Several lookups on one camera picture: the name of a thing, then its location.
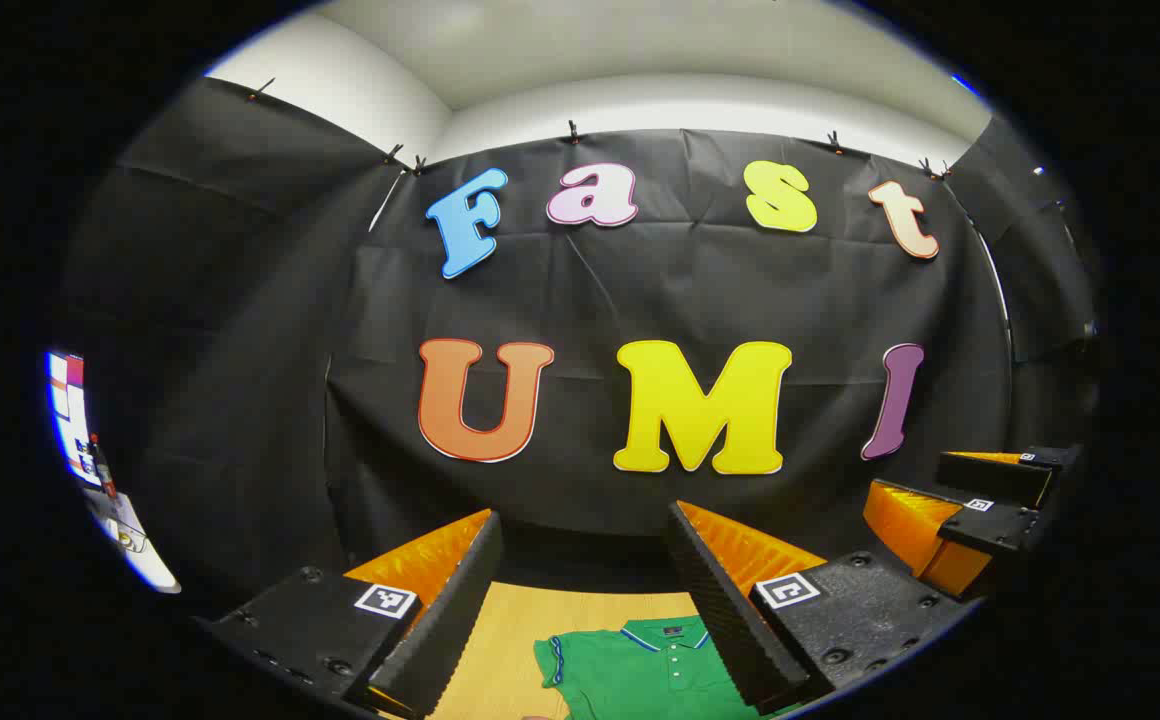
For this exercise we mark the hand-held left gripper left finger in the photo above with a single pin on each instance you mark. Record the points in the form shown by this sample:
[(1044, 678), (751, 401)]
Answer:
[(450, 620)]

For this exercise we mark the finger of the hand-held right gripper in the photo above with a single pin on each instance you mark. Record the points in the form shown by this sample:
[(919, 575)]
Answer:
[(990, 478), (1000, 528)]

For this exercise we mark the row of black backdrop clips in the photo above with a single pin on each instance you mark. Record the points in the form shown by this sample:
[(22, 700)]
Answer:
[(572, 133)]

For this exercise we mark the green T-shirt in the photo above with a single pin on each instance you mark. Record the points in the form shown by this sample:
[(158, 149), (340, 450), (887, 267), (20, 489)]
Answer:
[(640, 675)]

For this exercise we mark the black backdrop cloth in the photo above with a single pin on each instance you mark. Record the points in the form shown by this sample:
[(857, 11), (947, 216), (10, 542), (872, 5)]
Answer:
[(690, 290)]

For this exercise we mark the computer monitor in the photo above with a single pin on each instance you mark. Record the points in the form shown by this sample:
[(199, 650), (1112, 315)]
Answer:
[(70, 400)]

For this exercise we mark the red capped bottle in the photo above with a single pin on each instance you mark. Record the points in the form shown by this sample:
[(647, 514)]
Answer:
[(103, 475)]

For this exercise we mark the white side table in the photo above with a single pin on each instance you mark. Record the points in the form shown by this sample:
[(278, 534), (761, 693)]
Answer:
[(145, 560)]

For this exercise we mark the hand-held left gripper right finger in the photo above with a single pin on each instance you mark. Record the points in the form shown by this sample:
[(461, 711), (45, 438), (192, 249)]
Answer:
[(730, 620)]

